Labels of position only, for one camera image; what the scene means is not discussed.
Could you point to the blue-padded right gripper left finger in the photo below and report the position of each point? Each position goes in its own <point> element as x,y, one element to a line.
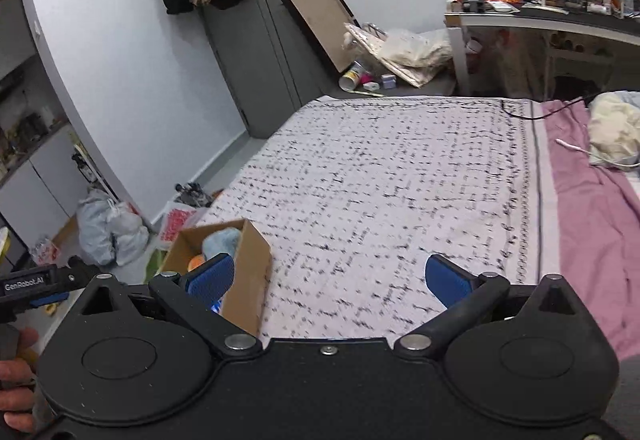
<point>188,299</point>

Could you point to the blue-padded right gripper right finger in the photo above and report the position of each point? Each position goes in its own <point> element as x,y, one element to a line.
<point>468,298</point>

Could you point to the plush hamburger toy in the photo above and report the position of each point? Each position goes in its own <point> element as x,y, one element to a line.
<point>196,262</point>

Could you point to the fluffy light blue hat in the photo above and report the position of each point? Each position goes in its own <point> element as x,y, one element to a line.
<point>225,241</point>

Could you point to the person's left hand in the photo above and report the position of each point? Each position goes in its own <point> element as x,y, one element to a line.
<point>17,398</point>

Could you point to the open brown cardboard box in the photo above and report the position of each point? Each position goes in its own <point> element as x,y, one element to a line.
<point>243,303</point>

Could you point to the green cartoon floor mat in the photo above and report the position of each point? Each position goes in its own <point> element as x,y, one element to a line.
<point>155,264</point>

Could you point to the grey plastic garbage bag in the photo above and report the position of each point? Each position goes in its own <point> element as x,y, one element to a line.
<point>94,236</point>

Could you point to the red white plastic bag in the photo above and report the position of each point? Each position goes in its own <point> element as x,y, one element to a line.
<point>177,216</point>

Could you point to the white plastic garbage bag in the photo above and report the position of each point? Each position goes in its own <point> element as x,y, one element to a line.
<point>129,233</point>

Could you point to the white shelf cabinet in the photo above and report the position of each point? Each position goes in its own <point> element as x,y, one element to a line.
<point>45,169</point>

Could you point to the pink bed sheet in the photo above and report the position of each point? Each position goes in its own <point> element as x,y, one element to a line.
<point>598,221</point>

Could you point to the white black patterned bedspread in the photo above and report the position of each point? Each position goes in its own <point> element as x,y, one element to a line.
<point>353,196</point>

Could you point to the cream crumpled blanket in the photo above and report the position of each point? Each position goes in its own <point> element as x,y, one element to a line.
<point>613,129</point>

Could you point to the dark grey door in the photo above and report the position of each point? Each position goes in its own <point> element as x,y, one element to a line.
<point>268,63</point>

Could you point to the cream tote bag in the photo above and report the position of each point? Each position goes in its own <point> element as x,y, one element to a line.
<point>414,58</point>

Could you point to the paper cup on floor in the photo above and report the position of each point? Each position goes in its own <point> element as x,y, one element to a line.
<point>352,78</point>

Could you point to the brown framed board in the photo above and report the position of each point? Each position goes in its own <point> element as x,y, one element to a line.
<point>323,24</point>

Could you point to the white desk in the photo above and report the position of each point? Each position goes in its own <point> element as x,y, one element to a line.
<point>543,22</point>

